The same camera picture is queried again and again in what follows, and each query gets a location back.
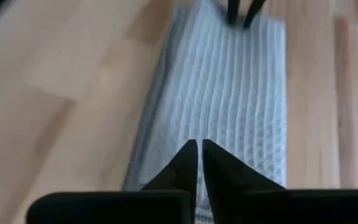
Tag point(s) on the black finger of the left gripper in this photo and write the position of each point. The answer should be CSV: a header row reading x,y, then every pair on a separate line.
x,y
233,11
255,11

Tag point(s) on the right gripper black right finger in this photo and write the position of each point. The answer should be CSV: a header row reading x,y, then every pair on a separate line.
x,y
259,205

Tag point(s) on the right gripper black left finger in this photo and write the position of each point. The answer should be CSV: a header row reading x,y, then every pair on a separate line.
x,y
135,207

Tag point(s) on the grey waffle microfiber towel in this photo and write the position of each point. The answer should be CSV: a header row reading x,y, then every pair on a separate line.
x,y
228,93

